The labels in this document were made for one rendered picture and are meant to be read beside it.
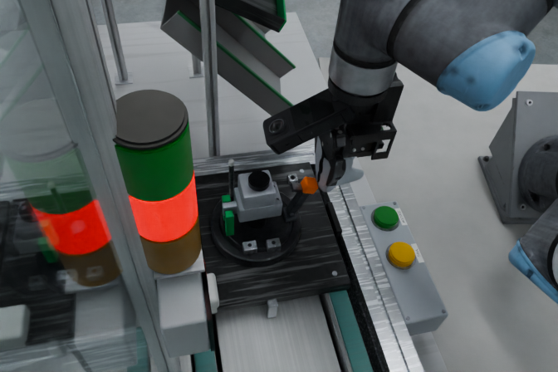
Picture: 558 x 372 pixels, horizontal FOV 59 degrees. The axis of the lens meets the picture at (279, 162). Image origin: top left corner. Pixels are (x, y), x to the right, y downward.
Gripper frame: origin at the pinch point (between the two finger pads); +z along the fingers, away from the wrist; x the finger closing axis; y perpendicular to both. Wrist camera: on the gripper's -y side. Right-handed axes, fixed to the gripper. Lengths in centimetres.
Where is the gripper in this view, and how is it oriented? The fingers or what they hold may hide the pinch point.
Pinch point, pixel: (320, 184)
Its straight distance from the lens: 72.8
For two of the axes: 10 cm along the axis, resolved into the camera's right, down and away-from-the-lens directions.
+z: -0.6, 6.5, 7.6
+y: 9.7, -1.2, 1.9
